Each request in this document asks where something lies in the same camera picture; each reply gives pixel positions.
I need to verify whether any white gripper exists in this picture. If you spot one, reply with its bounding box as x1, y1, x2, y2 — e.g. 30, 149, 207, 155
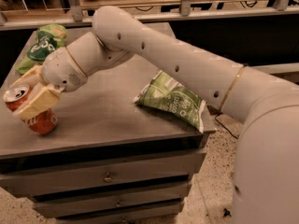
11, 47, 88, 119

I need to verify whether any orange coke can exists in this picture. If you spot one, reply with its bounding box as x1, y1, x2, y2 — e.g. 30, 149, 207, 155
3, 84, 58, 134

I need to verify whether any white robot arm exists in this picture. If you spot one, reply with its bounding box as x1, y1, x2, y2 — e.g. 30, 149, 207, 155
13, 6, 299, 224

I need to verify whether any green rice chip bag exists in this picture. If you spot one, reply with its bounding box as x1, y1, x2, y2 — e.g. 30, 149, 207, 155
15, 23, 67, 75

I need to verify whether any green white snack bag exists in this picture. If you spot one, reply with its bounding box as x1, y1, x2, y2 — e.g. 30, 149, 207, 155
134, 70, 206, 132

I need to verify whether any top drawer with knob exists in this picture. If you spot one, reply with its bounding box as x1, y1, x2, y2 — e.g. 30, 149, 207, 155
0, 149, 205, 196

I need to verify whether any drawer with knob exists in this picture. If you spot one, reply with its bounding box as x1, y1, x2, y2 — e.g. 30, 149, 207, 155
33, 181, 191, 217
0, 149, 205, 196

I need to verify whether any grey drawer cabinet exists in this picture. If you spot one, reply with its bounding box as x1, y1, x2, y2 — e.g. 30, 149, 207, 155
0, 22, 217, 224

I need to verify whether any bottom drawer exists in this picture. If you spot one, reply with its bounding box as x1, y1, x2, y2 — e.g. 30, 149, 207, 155
57, 201, 184, 224

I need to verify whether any middle drawer with knob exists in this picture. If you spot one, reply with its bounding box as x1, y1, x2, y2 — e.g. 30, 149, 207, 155
33, 181, 191, 217

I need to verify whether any metal railing frame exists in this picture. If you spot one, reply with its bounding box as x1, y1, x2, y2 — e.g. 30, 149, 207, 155
0, 0, 299, 31

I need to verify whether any black cable on floor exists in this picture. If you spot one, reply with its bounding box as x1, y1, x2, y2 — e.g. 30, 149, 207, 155
214, 113, 240, 140

